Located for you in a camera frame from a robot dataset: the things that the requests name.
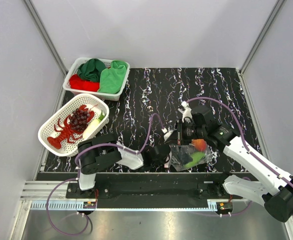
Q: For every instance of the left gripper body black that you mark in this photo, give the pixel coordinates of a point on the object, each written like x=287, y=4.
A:
x=157, y=162

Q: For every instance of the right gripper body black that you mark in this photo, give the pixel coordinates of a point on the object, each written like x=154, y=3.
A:
x=186, y=132

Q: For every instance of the clear zip top bag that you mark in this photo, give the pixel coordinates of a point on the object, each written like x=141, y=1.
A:
x=181, y=155

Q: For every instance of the white radish toy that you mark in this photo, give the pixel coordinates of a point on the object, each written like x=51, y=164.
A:
x=94, y=126

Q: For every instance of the purple grape bunch toy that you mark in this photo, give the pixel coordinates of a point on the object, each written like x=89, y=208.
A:
x=78, y=121

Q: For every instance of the red lobster toy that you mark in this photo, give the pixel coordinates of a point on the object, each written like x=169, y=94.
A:
x=65, y=131

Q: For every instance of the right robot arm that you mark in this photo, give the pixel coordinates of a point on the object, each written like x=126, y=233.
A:
x=226, y=139

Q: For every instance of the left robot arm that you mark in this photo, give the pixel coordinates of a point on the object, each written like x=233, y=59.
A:
x=99, y=153

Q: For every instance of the black marble pattern mat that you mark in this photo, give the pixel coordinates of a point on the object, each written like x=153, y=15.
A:
x=152, y=96

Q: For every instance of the green vegetable toy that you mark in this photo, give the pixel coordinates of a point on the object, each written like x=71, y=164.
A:
x=197, y=158

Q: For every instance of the white perforated empty basket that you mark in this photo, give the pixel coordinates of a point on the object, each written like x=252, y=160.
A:
x=47, y=129

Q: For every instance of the light green cloth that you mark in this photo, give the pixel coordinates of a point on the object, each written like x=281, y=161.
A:
x=111, y=79

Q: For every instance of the dark green cloth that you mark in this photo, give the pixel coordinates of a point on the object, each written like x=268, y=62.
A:
x=91, y=70

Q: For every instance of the red cloth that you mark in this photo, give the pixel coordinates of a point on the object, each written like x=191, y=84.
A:
x=77, y=83

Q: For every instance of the white basket with cloths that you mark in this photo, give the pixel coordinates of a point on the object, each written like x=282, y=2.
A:
x=73, y=70

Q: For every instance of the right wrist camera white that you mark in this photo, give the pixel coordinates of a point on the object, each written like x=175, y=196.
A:
x=185, y=110

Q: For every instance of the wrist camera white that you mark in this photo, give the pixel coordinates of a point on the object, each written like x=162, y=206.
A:
x=185, y=110
x=170, y=136

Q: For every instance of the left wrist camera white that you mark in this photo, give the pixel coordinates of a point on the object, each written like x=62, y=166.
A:
x=170, y=136

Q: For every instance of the white slotted cable duct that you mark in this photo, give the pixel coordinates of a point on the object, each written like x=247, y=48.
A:
x=74, y=205

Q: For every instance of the aluminium frame rail front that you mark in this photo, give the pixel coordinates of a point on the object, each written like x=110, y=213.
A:
x=36, y=190

